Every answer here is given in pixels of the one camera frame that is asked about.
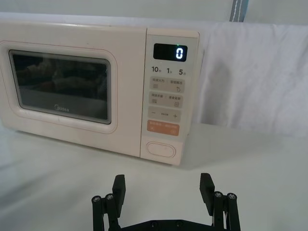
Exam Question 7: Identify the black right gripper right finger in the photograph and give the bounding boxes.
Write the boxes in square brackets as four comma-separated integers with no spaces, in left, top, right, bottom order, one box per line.
[199,172,242,231]

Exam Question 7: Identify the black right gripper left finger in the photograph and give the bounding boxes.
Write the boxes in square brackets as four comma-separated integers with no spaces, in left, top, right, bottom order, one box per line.
[90,174,127,231]

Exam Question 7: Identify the white table cloth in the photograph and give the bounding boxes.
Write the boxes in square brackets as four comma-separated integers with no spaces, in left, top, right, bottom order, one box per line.
[0,121,308,231]

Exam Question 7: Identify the cream microwave oven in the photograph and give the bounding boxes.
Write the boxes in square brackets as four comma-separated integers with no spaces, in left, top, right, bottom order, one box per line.
[0,20,205,168]

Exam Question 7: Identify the oven control panel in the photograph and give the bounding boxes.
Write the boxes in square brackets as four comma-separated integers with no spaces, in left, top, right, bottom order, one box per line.
[139,28,201,167]

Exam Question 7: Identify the white curtain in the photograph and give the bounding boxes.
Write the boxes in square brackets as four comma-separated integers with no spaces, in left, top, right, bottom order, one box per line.
[0,0,308,126]

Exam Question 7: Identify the grey striped post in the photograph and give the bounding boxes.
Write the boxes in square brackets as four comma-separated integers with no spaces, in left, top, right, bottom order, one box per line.
[230,0,249,23]

